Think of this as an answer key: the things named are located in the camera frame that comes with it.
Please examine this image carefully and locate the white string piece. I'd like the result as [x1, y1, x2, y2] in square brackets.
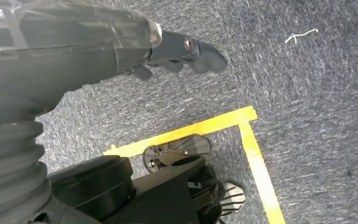
[284, 28, 319, 45]

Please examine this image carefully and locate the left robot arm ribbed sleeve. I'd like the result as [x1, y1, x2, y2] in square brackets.
[0, 119, 53, 224]

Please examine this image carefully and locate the yellow floor tape square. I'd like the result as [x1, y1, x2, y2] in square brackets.
[103, 105, 286, 224]

